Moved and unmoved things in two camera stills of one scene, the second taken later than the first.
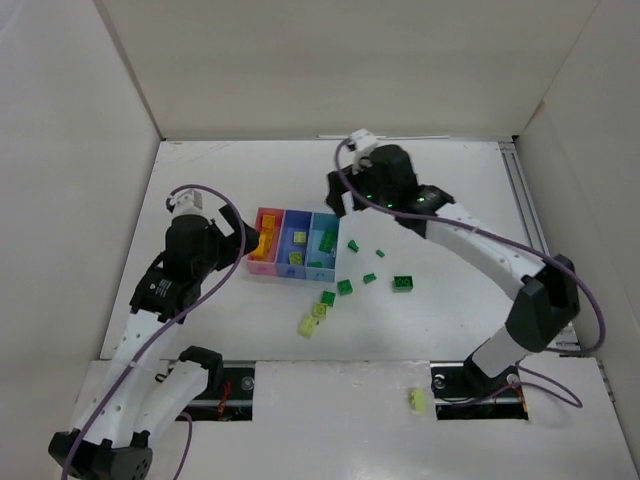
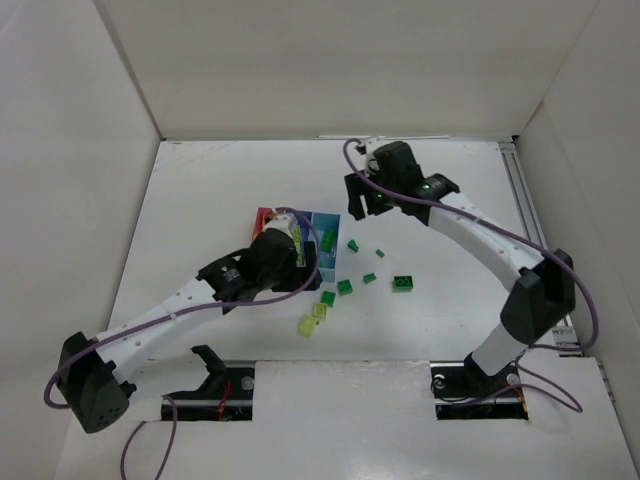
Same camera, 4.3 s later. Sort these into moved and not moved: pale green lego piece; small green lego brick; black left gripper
Moved: black left gripper
Not moved: small green lego brick; pale green lego piece
